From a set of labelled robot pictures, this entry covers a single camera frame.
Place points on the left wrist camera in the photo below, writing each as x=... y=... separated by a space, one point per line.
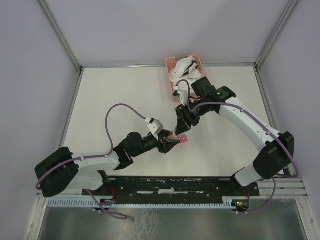
x=154 y=125

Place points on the pink plastic basket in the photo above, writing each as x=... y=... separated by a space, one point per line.
x=170 y=65

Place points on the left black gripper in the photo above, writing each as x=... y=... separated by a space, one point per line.
x=166 y=146

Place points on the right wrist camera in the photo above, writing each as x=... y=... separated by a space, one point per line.
x=183 y=93

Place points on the white cloth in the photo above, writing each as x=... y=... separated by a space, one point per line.
x=186 y=69

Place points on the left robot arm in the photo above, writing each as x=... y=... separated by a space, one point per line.
x=65 y=170

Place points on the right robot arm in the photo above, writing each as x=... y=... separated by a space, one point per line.
x=276 y=149

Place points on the white cable duct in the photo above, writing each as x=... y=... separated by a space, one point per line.
x=88 y=202

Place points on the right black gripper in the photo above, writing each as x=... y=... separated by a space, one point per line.
x=184 y=120

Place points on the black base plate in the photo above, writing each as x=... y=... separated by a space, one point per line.
x=173 y=189

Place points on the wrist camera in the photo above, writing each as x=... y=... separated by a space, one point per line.
x=183 y=93
x=154 y=125

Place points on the glass pill bottle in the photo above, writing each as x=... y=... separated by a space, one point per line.
x=173 y=138

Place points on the pink pill organizer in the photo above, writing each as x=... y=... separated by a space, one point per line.
x=183 y=138

